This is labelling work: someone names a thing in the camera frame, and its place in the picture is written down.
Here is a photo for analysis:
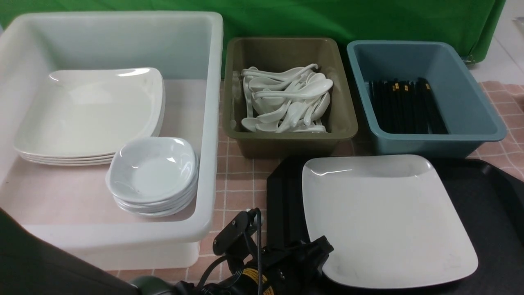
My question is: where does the stack of white square plates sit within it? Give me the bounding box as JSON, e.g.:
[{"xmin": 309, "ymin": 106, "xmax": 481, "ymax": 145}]
[{"xmin": 13, "ymin": 68, "xmax": 165, "ymax": 166}]

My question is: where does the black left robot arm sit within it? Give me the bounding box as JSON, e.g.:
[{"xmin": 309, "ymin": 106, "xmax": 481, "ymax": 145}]
[{"xmin": 1, "ymin": 209, "xmax": 334, "ymax": 295}]

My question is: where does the bundle of black chopsticks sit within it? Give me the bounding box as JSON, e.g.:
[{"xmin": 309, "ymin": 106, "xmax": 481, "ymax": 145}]
[{"xmin": 368, "ymin": 78, "xmax": 450, "ymax": 135}]

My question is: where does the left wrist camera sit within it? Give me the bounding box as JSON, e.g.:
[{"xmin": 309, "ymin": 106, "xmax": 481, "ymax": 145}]
[{"xmin": 212, "ymin": 209, "xmax": 263, "ymax": 258}]

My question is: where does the olive plastic bin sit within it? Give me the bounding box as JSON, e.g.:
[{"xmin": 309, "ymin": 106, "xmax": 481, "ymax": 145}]
[{"xmin": 221, "ymin": 37, "xmax": 359, "ymax": 159}]

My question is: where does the green backdrop cloth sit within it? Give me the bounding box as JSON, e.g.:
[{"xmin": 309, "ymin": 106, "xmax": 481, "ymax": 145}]
[{"xmin": 1, "ymin": 0, "xmax": 505, "ymax": 85}]

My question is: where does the large white square plate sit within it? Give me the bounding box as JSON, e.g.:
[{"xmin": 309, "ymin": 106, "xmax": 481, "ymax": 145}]
[{"xmin": 302, "ymin": 154, "xmax": 479, "ymax": 289}]

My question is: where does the large white plastic tub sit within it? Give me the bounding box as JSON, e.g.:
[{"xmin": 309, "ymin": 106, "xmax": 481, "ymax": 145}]
[{"xmin": 1, "ymin": 11, "xmax": 224, "ymax": 270}]

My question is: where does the white ceramic soup spoon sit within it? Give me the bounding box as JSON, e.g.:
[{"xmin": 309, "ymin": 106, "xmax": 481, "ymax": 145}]
[{"xmin": 251, "ymin": 79, "xmax": 334, "ymax": 99}]

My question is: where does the black plastic serving tray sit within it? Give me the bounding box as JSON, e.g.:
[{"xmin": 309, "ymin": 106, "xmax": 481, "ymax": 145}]
[{"xmin": 267, "ymin": 156, "xmax": 524, "ymax": 295}]

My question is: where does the teal plastic bin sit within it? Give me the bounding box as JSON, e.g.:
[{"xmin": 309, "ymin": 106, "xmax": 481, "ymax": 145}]
[{"xmin": 347, "ymin": 40, "xmax": 507, "ymax": 158}]

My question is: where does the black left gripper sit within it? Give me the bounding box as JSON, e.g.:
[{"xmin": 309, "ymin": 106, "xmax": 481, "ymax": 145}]
[{"xmin": 176, "ymin": 236, "xmax": 334, "ymax": 295}]

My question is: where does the stack of small white bowls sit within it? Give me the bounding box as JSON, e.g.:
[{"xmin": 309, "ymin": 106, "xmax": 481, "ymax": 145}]
[{"xmin": 105, "ymin": 137, "xmax": 199, "ymax": 217}]

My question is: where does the pile of white soup spoons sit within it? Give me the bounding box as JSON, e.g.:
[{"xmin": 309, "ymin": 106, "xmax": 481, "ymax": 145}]
[{"xmin": 235, "ymin": 64, "xmax": 333, "ymax": 133}]

